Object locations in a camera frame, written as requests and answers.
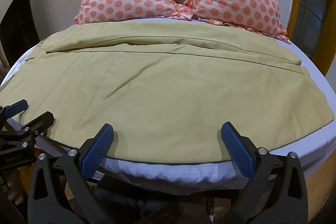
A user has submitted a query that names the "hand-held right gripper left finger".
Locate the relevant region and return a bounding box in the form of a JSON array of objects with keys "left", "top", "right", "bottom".
[{"left": 28, "top": 123, "right": 124, "bottom": 224}]

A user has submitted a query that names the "dark doorway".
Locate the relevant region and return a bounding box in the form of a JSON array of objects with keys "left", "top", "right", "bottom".
[{"left": 0, "top": 0, "right": 40, "bottom": 63}]

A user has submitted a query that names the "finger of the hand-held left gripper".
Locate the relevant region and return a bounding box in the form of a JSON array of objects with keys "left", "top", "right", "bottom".
[
  {"left": 0, "top": 99, "right": 29, "bottom": 120},
  {"left": 15, "top": 112, "right": 55, "bottom": 141}
]

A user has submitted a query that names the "olive green bed sheet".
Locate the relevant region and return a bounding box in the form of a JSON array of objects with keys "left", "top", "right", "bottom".
[{"left": 0, "top": 21, "right": 335, "bottom": 164}]

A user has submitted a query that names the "wooden bed frame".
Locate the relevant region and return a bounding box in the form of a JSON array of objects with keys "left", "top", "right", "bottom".
[{"left": 16, "top": 154, "right": 336, "bottom": 219}]

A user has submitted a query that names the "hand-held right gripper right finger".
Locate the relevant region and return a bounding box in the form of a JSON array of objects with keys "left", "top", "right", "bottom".
[{"left": 220, "top": 122, "right": 309, "bottom": 224}]

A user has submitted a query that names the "white bed mattress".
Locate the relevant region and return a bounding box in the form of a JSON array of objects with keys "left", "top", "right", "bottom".
[{"left": 0, "top": 18, "right": 336, "bottom": 189}]

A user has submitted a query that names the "person's left hand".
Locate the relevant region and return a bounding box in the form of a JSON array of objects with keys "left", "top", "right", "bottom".
[{"left": 0, "top": 168, "right": 27, "bottom": 202}]

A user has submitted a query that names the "yellow framed window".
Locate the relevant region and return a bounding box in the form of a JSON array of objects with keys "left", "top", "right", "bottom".
[{"left": 247, "top": 0, "right": 336, "bottom": 77}]

